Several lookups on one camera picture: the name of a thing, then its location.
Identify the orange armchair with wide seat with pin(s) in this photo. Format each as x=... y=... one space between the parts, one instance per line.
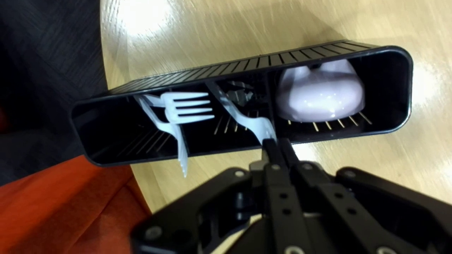
x=57 y=212

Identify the white crumpled napkin lump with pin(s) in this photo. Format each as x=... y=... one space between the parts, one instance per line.
x=320 y=92

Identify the black slotted cutlery box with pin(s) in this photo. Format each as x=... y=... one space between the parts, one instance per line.
x=128 y=135

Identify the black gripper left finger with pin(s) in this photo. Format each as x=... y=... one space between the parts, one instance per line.
x=227 y=206

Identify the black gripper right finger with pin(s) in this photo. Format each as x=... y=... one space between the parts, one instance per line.
x=368 y=206

